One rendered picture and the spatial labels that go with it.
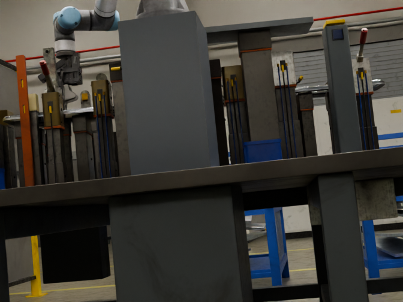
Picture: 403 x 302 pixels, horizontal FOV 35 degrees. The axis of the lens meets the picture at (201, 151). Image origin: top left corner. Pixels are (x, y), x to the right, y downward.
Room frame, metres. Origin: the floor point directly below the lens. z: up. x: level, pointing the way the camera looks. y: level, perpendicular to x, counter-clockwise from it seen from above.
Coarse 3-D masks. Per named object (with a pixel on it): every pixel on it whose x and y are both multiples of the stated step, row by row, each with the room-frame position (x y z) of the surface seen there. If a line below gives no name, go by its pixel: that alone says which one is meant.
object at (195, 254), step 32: (160, 192) 1.53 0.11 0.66; (192, 192) 1.52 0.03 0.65; (224, 192) 1.51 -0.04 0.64; (128, 224) 1.54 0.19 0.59; (160, 224) 1.53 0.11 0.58; (192, 224) 1.52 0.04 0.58; (224, 224) 1.51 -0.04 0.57; (128, 256) 1.54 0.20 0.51; (160, 256) 1.53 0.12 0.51; (192, 256) 1.52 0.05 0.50; (224, 256) 1.51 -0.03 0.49; (128, 288) 1.54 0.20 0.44; (160, 288) 1.53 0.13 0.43; (192, 288) 1.52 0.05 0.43; (224, 288) 1.51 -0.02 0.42
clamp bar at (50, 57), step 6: (48, 48) 2.19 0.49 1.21; (48, 54) 2.18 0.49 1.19; (54, 54) 2.20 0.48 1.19; (48, 60) 2.19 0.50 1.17; (54, 60) 2.20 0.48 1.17; (48, 66) 2.20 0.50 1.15; (54, 66) 2.20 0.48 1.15; (54, 72) 2.20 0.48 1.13; (54, 78) 2.20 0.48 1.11; (54, 84) 2.21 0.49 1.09; (48, 90) 2.21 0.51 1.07
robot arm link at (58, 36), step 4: (56, 16) 2.33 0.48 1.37; (56, 28) 2.31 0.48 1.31; (56, 32) 2.33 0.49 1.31; (60, 32) 2.31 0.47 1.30; (56, 36) 2.33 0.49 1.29; (60, 36) 2.33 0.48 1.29; (64, 36) 2.33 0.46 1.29; (68, 36) 2.33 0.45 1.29; (72, 36) 2.34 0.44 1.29; (56, 40) 2.33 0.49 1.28
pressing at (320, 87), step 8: (376, 80) 2.26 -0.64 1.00; (296, 88) 2.27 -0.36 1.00; (304, 88) 2.27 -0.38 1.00; (312, 88) 2.27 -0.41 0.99; (320, 88) 2.27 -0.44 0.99; (328, 88) 2.27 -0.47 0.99; (376, 88) 2.41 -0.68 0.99; (312, 96) 2.45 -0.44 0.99; (320, 96) 2.45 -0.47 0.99; (40, 112) 2.26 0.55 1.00; (64, 112) 2.26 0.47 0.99; (72, 112) 2.26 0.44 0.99; (80, 112) 2.26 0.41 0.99; (88, 112) 2.33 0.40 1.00; (8, 120) 2.33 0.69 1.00; (16, 120) 2.37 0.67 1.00; (40, 120) 2.42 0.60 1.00
